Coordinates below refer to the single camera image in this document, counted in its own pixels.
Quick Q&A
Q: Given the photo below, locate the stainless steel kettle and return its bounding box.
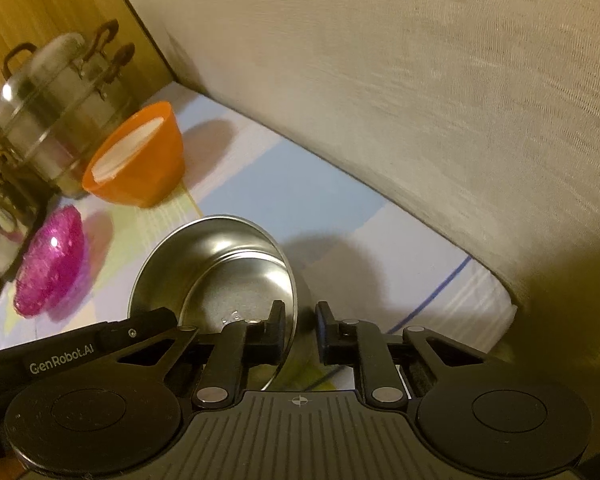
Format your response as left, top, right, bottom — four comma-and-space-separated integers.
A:
0, 155, 50, 296

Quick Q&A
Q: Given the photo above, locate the stainless steel steamer pot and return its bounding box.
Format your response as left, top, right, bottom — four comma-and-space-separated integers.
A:
0, 20, 138, 198

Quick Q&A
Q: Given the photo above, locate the person left hand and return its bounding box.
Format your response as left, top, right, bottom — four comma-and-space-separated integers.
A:
0, 457, 26, 480

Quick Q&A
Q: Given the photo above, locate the checkered tablecloth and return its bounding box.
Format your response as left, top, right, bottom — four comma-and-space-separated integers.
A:
0, 81, 519, 391

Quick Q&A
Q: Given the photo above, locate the purple plastic plate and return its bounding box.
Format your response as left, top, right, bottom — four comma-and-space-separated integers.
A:
14, 206, 86, 318

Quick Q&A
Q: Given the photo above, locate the stainless steel bowl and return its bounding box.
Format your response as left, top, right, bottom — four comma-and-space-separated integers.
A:
128, 216, 317, 390

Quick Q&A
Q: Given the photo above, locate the white plastic bowl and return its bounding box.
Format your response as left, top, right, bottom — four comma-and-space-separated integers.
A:
92, 117, 164, 183

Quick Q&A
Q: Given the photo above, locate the orange plastic bowl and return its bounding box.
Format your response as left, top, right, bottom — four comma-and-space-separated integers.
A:
82, 101, 185, 208

